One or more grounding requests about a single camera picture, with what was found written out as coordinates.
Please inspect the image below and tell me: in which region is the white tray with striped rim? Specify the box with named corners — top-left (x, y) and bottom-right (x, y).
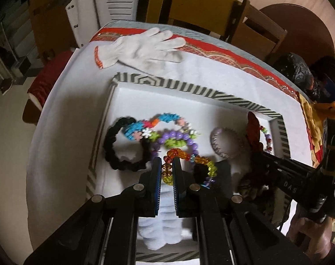
top-left (85, 72), bottom-right (291, 263)

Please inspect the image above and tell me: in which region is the orange patterned cloth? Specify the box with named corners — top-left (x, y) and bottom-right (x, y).
top-left (297, 92), bottom-right (335, 169)

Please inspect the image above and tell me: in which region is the black bead bracelet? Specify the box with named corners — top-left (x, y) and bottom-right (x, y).
top-left (102, 117), bottom-right (155, 172)

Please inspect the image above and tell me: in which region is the red orange hair tie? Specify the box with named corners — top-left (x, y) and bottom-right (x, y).
top-left (246, 112), bottom-right (268, 155)

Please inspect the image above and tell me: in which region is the black plastic bag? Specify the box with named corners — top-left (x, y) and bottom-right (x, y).
top-left (272, 52), bottom-right (323, 100)

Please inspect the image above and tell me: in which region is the pale pink bead bracelet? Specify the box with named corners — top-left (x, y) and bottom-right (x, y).
top-left (210, 127), bottom-right (250, 160)

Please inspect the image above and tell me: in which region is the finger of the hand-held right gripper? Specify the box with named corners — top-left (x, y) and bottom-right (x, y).
top-left (254, 150), bottom-right (321, 178)

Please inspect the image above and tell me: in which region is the white jacket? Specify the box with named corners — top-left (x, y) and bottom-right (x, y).
top-left (65, 0), bottom-right (110, 49)

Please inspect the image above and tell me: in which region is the white table cover cloth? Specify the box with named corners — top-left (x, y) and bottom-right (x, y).
top-left (25, 44), bottom-right (317, 254)

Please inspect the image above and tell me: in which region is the brown wooden chair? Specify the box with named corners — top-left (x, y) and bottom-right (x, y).
top-left (225, 0), bottom-right (288, 62)

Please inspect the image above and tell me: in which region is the person's right hand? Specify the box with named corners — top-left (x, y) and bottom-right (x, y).
top-left (286, 207), bottom-right (335, 265)

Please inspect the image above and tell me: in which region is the white work glove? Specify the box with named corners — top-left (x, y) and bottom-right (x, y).
top-left (94, 27), bottom-right (187, 69)

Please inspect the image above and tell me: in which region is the red patterned tablecloth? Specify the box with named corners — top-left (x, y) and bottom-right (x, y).
top-left (89, 27), bottom-right (301, 98)

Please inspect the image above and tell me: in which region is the brown scrunchie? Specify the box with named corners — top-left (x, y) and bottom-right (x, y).
top-left (237, 170), bottom-right (279, 200)

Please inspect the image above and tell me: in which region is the red green bead bracelet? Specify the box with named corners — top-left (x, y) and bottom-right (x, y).
top-left (260, 125), bottom-right (274, 154)

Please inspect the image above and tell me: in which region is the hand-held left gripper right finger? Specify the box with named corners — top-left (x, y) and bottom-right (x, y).
top-left (171, 157), bottom-right (310, 265)

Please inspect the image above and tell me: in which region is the red seat cushion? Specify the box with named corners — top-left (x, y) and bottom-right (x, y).
top-left (27, 49), bottom-right (77, 109)

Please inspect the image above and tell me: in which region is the purple green bead bracelet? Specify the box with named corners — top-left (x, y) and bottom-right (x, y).
top-left (150, 129), bottom-right (200, 158)

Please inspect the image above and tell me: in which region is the pale blue fluffy scrunchie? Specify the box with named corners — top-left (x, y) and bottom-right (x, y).
top-left (136, 181), bottom-right (193, 251)

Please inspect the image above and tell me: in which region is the round brown table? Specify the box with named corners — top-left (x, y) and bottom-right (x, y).
top-left (259, 3), bottom-right (335, 59)

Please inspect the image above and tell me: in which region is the blue pink bead bracelet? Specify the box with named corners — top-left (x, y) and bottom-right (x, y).
top-left (123, 112), bottom-right (195, 142)

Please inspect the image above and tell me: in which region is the yellow wooden chair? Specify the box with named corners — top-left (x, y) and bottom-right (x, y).
top-left (148, 0), bottom-right (237, 37)

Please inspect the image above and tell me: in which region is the amber yellow bead bracelet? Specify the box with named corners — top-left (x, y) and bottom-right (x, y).
top-left (162, 148), bottom-right (218, 187)

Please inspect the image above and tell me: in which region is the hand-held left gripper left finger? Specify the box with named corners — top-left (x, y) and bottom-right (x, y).
top-left (23, 157), bottom-right (162, 265)

